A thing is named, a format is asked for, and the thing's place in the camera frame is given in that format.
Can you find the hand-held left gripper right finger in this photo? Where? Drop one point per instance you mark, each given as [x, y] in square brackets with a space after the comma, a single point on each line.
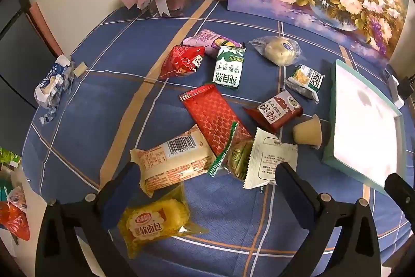
[287, 183]

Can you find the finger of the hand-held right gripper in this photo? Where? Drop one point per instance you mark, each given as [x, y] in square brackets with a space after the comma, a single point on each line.
[402, 196]

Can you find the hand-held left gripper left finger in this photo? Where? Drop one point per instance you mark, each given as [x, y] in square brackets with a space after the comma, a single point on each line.
[124, 179]

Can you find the white pastry packet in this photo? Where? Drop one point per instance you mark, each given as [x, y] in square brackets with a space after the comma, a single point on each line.
[269, 153]

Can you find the yellow soft bread packet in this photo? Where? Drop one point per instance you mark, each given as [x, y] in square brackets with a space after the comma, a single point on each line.
[152, 221]

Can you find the cream bread packet with barcode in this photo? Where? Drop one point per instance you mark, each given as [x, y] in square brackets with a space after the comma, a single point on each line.
[175, 160]

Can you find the cream pudding cup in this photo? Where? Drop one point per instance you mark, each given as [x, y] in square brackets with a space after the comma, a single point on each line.
[308, 132]

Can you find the green edged clear cookie packet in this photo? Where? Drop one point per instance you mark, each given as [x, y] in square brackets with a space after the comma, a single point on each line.
[235, 157]

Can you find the brown red biscuit packet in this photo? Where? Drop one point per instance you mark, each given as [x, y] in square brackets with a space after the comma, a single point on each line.
[277, 110]

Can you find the white box with green rim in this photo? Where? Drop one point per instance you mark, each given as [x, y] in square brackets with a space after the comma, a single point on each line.
[366, 127]

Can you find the red patterned long packet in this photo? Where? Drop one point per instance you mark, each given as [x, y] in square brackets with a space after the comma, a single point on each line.
[210, 114]

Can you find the white green corn snack packet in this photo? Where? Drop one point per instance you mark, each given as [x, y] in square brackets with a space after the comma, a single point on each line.
[306, 80]

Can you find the green white biscuit packet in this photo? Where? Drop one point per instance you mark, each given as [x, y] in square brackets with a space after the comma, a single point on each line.
[228, 69]

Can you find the red pyramid snack packet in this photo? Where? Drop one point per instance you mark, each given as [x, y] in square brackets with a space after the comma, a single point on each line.
[181, 61]

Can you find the clear steamed bun packet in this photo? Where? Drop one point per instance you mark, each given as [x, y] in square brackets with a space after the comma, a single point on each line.
[280, 50]

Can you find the pink swiss roll packet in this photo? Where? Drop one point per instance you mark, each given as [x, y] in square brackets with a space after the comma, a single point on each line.
[204, 38]

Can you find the blue plaid tablecloth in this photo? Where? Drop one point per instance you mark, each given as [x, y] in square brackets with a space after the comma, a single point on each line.
[107, 114]

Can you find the white power strip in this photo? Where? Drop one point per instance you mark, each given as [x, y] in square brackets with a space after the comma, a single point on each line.
[394, 88]

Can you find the black charger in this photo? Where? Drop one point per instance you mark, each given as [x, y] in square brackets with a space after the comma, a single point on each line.
[407, 87]

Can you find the crumpled blue white wrapper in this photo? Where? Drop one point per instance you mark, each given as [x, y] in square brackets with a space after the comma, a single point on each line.
[53, 85]

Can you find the green foil packet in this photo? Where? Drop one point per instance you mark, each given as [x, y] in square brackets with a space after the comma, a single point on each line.
[8, 156]

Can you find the orange plastic bag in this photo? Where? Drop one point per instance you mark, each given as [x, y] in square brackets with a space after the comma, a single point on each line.
[13, 221]

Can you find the dark grey cabinet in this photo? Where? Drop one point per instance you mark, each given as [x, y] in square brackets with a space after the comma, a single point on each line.
[16, 62]

